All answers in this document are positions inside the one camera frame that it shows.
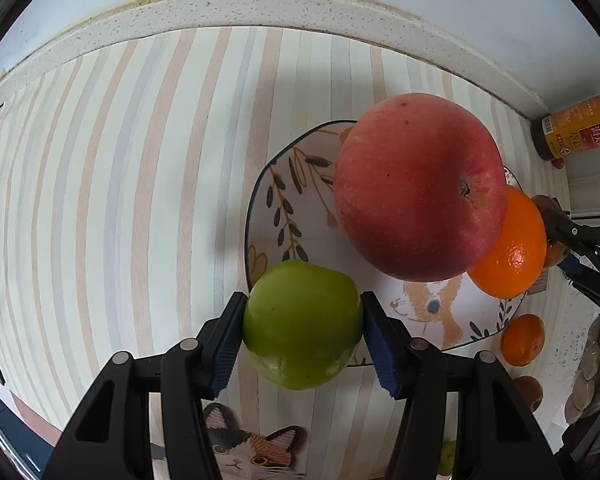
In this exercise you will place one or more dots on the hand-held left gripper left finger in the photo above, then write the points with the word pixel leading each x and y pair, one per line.
pixel 227 345

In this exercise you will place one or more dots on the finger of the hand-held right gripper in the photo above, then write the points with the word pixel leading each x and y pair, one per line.
pixel 572 232
pixel 580 270

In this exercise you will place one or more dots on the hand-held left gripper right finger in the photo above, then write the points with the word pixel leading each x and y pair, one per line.
pixel 380 345

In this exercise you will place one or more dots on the russet red apple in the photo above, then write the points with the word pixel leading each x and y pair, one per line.
pixel 553 256

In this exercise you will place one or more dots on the green apple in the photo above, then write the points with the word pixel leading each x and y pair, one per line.
pixel 447 457
pixel 302 320

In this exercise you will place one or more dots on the orange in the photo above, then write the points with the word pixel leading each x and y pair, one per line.
pixel 522 340
pixel 515 250

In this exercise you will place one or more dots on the brown round fruit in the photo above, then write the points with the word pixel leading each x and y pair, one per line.
pixel 529 391

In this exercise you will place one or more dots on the leaf print ceramic plate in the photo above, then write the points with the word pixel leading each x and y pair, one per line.
pixel 300 200

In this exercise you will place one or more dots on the small brown card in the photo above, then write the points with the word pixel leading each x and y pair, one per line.
pixel 540 282

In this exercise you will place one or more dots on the small red bottle cap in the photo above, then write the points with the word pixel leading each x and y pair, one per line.
pixel 558 163

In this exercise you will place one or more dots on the pile of pebbles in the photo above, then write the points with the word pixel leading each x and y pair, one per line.
pixel 590 370

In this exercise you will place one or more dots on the dark sauce bottle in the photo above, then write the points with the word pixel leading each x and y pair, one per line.
pixel 580 127

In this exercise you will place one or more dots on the large red apple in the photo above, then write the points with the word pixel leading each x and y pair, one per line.
pixel 410 190

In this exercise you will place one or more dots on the dark blue cabinet front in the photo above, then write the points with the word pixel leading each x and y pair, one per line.
pixel 15 447

